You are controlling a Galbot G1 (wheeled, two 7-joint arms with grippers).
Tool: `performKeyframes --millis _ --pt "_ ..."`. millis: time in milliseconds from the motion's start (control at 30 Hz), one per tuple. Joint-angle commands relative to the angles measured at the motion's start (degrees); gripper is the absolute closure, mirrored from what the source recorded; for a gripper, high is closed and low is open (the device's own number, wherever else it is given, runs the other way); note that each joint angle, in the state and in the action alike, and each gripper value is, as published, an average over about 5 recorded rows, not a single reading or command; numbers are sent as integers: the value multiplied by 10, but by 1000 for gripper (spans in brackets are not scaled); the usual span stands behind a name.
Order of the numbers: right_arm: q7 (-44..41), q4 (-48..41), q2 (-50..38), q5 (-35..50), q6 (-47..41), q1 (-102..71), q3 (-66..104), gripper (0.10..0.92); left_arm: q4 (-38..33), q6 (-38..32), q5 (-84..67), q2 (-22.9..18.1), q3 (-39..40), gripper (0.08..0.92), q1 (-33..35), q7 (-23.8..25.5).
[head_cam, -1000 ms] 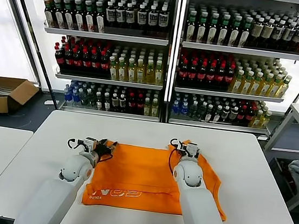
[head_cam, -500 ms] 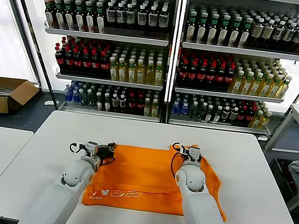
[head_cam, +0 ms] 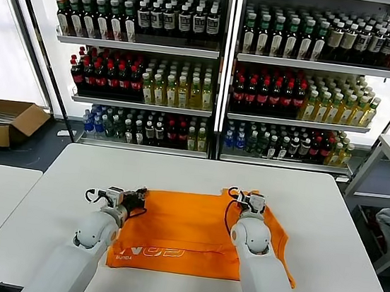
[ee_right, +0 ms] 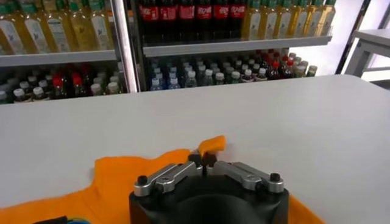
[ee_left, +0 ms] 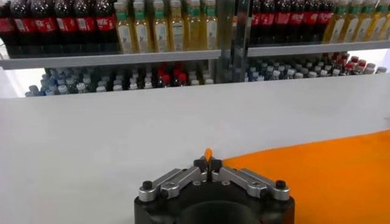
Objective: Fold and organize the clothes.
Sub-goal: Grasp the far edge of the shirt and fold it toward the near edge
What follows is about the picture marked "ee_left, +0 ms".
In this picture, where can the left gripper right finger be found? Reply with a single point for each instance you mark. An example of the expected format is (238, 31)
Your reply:
(253, 184)

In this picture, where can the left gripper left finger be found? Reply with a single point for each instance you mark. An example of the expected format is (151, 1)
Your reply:
(170, 185)

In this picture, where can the orange t-shirt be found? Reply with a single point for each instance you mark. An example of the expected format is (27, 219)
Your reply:
(320, 182)

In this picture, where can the dark bottle white label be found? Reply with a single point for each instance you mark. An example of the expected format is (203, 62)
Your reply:
(323, 73)
(336, 72)
(133, 86)
(148, 85)

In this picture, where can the cola bottle red cap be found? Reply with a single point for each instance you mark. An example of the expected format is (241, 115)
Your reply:
(86, 24)
(361, 64)
(348, 66)
(310, 18)
(268, 19)
(323, 17)
(166, 79)
(256, 21)
(45, 25)
(282, 19)
(26, 25)
(67, 25)
(4, 27)
(297, 18)
(105, 23)
(182, 78)

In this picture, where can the dark drink bottle white cap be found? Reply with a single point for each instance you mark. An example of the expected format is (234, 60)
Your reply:
(100, 89)
(117, 87)
(298, 75)
(312, 74)

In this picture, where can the dark green bottle white cap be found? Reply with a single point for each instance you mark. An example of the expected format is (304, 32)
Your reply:
(275, 74)
(81, 87)
(291, 72)
(62, 89)

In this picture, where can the grey metal shelf rack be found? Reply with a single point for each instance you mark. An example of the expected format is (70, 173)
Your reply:
(106, 59)
(317, 48)

